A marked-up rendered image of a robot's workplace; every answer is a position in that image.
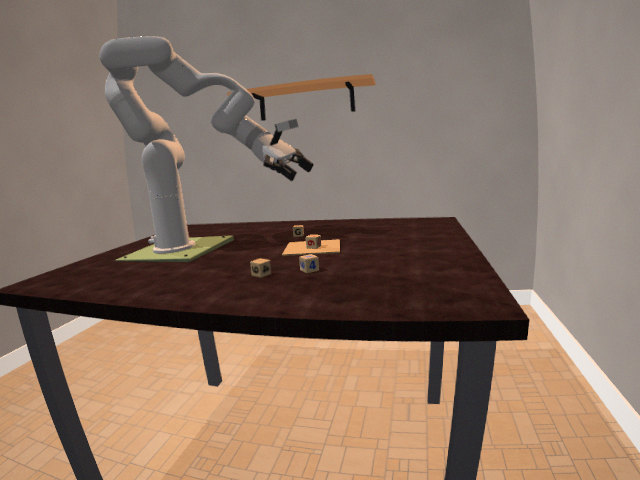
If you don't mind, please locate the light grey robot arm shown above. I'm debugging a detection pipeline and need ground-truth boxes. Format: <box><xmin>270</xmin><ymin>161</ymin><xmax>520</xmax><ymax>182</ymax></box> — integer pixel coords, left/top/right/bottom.
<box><xmin>100</xmin><ymin>36</ymin><xmax>267</xmax><ymax>254</ymax></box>

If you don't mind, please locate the orange flat mat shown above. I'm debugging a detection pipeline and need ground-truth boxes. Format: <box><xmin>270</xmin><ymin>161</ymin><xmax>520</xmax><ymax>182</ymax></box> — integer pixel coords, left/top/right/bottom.
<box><xmin>282</xmin><ymin>239</ymin><xmax>340</xmax><ymax>256</ymax></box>

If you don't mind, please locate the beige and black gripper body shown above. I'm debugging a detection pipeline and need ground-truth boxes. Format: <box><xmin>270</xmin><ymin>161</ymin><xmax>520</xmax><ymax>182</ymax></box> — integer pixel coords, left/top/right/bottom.
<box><xmin>251</xmin><ymin>131</ymin><xmax>296</xmax><ymax>165</ymax></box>

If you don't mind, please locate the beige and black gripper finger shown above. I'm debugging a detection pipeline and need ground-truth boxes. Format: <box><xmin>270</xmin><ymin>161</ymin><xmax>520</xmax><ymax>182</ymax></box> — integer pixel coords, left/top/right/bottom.
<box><xmin>263</xmin><ymin>155</ymin><xmax>297</xmax><ymax>181</ymax></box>
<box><xmin>289</xmin><ymin>148</ymin><xmax>314</xmax><ymax>172</ymax></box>

